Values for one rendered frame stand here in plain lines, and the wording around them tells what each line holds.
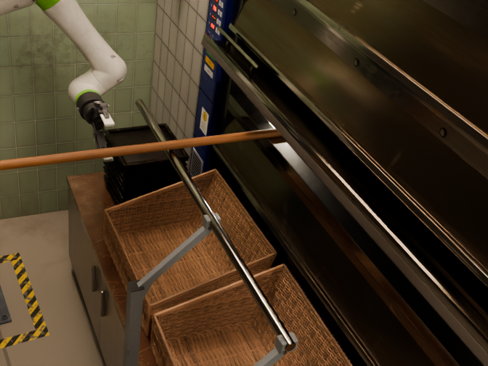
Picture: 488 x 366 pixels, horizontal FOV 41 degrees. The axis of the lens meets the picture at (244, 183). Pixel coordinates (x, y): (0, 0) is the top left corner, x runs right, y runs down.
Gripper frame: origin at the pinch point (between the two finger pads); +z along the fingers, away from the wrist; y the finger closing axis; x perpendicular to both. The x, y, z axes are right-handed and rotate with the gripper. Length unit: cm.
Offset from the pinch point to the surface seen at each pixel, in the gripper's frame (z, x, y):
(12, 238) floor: -99, 22, 119
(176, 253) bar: 43.9, -8.8, 13.0
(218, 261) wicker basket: 5, -45, 59
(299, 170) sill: 28, -57, 1
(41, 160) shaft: 7.7, 22.9, -1.1
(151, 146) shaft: 7.5, -12.0, -1.3
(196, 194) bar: 32.1, -18.4, 1.7
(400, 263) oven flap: 97, -41, -22
